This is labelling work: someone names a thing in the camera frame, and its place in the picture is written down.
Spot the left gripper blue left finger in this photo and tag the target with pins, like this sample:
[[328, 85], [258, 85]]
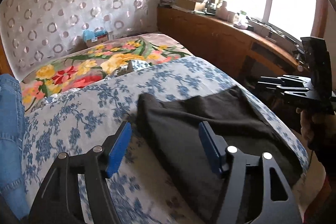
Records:
[[117, 145]]

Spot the white bottle on sill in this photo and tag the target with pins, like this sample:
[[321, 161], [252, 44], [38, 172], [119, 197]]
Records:
[[222, 12]]

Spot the black pants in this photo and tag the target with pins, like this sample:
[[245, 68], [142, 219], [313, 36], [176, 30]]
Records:
[[261, 167]]

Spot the wooden side cabinet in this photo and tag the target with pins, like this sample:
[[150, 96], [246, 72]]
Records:
[[243, 55]]

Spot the cardboard box on cabinet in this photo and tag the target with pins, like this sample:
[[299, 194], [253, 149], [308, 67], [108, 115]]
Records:
[[190, 5]]

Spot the blue floral white quilt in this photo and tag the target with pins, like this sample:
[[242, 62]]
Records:
[[77, 120]]

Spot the small blue topped box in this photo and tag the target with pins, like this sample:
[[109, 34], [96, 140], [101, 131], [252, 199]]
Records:
[[93, 38]]

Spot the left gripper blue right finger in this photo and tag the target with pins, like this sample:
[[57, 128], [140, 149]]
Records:
[[214, 147]]

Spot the person's right hand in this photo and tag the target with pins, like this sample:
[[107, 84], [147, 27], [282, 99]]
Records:
[[307, 122]]

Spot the folded blue denim jeans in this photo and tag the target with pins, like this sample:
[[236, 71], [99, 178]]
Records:
[[13, 197]]

